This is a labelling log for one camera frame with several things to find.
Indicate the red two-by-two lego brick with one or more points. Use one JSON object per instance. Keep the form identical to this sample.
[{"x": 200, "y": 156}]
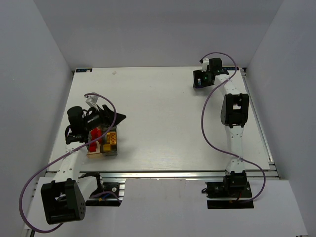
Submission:
[{"x": 93, "y": 147}]

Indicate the purple round lego piece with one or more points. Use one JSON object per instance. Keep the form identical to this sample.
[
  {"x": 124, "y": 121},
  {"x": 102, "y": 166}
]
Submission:
[{"x": 199, "y": 83}]

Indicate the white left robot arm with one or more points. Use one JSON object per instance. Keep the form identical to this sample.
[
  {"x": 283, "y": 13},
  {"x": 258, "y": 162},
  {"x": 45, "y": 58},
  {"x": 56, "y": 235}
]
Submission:
[{"x": 65, "y": 196}]

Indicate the left blue table label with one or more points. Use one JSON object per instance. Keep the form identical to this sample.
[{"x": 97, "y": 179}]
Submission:
[{"x": 83, "y": 70}]

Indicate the yellow two-by-three lego brick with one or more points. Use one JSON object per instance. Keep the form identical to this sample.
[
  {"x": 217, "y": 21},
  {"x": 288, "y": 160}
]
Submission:
[{"x": 111, "y": 138}]

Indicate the blue table label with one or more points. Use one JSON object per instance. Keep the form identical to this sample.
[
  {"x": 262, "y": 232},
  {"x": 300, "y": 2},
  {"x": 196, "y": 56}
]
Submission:
[
  {"x": 83, "y": 70},
  {"x": 231, "y": 68}
]

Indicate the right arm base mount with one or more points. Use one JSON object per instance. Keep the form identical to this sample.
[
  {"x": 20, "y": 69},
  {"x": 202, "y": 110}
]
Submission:
[{"x": 233, "y": 192}]

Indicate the right blue table label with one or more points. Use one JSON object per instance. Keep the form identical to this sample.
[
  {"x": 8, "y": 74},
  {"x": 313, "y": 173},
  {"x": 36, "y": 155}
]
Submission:
[{"x": 231, "y": 68}]

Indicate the aluminium table front rail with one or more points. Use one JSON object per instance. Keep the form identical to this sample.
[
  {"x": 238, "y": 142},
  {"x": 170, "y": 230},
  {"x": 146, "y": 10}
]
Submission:
[{"x": 212, "y": 174}]

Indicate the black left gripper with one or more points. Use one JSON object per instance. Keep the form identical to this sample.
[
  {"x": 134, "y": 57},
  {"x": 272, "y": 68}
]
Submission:
[{"x": 105, "y": 115}]

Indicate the amber clear container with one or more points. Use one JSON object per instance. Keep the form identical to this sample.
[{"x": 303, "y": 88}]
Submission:
[{"x": 98, "y": 153}]

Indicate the red sloped lego brick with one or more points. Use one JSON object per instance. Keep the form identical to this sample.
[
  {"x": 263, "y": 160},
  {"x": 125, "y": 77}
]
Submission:
[{"x": 95, "y": 133}]

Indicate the dark grey clear container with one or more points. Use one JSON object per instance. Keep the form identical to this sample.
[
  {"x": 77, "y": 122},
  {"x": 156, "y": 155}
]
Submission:
[{"x": 114, "y": 148}]

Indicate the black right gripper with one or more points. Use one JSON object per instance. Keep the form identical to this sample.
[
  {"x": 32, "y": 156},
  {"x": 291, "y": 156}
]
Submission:
[{"x": 197, "y": 79}]

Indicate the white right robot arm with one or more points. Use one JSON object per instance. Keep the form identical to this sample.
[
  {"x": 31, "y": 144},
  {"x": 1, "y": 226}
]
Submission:
[{"x": 233, "y": 116}]

